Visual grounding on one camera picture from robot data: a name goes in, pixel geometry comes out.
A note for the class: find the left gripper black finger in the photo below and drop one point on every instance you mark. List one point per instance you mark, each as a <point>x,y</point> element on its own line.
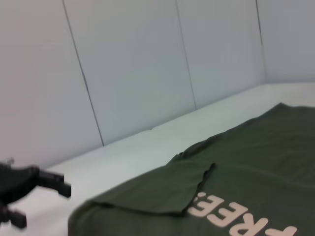
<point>14,218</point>
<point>57,184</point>

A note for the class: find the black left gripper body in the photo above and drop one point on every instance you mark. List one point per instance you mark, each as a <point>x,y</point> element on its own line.
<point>17,180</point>

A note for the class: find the dark green FREE! t-shirt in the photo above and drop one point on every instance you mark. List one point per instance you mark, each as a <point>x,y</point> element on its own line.
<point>246,159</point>

